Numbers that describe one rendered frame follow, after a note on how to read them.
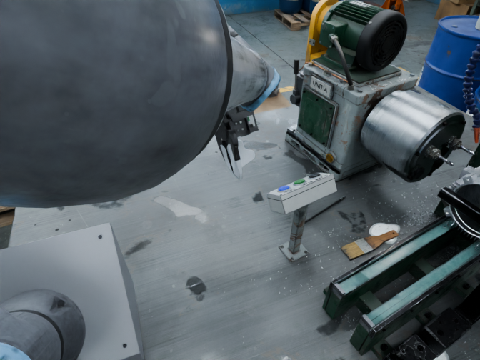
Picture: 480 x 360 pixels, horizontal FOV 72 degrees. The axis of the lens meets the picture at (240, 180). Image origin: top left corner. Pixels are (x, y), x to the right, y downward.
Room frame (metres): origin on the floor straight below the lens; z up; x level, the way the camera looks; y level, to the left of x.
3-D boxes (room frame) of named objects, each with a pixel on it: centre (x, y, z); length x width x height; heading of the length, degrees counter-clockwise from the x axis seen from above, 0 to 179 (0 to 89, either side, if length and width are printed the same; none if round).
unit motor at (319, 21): (1.17, -0.36, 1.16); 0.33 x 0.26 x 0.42; 30
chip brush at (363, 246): (0.65, -0.41, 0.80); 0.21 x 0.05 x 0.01; 114
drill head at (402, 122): (0.94, -0.53, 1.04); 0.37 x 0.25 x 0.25; 30
